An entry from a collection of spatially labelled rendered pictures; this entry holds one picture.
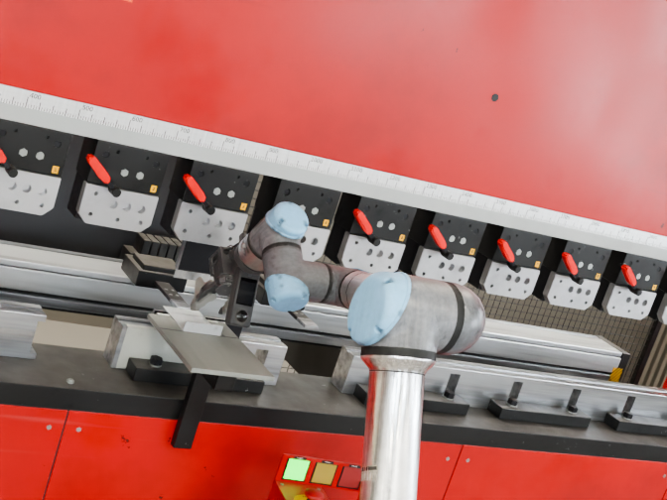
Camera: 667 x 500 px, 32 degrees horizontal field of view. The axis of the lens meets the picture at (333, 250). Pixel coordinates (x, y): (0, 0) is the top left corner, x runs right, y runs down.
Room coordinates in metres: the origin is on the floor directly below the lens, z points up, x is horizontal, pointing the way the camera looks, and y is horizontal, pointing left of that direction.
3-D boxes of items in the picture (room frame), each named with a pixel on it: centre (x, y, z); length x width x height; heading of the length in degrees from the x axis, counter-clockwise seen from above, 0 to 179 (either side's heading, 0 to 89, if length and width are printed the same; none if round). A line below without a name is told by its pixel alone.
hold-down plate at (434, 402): (2.65, -0.29, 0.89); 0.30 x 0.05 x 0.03; 122
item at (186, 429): (2.22, 0.16, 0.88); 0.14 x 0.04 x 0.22; 32
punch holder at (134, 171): (2.26, 0.44, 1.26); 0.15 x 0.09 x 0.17; 122
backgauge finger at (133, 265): (2.53, 0.33, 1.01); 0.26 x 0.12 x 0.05; 32
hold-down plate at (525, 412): (2.87, -0.63, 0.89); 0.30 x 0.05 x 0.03; 122
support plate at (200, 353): (2.26, 0.18, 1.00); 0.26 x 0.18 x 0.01; 32
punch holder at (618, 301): (3.00, -0.74, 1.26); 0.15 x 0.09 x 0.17; 122
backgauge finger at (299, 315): (2.70, 0.06, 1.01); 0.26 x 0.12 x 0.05; 32
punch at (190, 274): (2.38, 0.26, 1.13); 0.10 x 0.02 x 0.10; 122
